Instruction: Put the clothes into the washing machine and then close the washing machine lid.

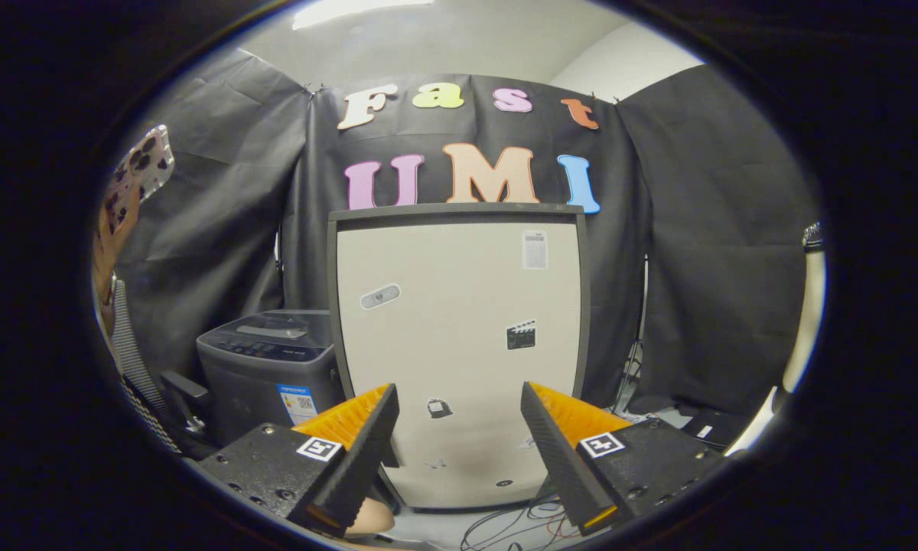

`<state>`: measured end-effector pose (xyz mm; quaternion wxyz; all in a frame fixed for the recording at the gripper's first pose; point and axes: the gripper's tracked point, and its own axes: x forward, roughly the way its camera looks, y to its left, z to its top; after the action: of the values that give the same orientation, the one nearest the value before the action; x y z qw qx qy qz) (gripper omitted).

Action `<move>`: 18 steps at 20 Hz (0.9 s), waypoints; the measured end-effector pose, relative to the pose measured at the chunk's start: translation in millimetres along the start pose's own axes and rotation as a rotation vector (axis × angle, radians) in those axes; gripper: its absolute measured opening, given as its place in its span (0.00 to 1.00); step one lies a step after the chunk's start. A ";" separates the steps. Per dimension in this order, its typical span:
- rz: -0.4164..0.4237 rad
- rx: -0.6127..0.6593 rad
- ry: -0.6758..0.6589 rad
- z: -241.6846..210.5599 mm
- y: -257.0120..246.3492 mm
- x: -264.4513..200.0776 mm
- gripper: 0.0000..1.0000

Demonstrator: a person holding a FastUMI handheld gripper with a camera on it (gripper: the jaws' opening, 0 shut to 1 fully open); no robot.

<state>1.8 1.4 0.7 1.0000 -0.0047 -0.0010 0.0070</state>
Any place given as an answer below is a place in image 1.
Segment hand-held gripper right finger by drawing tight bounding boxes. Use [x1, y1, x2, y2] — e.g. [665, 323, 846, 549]
[520, 381, 729, 536]

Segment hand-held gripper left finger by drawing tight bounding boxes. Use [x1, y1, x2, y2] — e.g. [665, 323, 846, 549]
[196, 383, 401, 538]

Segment grey washing machine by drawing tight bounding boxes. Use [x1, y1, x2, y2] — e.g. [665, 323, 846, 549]
[197, 310, 345, 448]

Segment person's knee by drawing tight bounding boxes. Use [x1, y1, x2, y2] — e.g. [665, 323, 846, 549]
[344, 497, 396, 536]

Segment black flat device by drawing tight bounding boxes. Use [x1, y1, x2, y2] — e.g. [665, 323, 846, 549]
[677, 406, 750, 449]

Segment houndstooth patterned clothing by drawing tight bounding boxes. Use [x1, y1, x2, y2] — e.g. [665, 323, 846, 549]
[111, 279, 184, 456]

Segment black backdrop cloth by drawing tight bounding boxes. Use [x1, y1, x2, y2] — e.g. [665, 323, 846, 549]
[119, 47, 821, 418]

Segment smartphone in clear case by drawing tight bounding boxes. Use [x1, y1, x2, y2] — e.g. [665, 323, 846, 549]
[104, 125, 175, 223]

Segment tangled floor cables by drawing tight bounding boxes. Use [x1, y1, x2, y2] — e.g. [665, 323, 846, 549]
[459, 490, 582, 551]

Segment black power cables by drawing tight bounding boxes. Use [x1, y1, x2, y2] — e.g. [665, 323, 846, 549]
[610, 341, 659, 423]

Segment beige cabinet with grey frame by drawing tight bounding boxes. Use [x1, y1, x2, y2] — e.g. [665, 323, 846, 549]
[327, 203, 591, 512]

